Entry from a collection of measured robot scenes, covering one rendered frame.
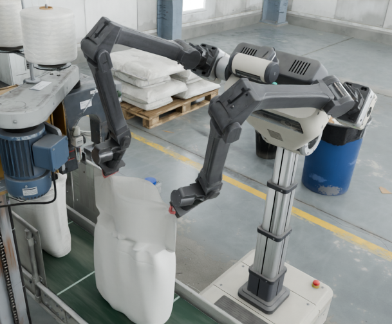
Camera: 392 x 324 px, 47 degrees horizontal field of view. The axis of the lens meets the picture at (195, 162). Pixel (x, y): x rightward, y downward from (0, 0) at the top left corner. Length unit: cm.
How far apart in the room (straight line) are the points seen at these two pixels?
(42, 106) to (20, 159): 19
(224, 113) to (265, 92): 11
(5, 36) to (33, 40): 24
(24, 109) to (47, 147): 13
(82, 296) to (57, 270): 23
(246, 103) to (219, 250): 207
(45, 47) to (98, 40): 17
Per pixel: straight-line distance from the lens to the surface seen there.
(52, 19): 147
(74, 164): 191
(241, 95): 111
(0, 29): 172
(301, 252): 318
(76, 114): 184
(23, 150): 153
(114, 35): 142
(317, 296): 251
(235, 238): 319
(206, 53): 174
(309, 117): 156
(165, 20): 782
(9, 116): 146
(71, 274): 236
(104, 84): 150
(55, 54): 149
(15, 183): 159
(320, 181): 378
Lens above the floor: 196
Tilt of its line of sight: 29 degrees down
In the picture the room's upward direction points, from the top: 3 degrees clockwise
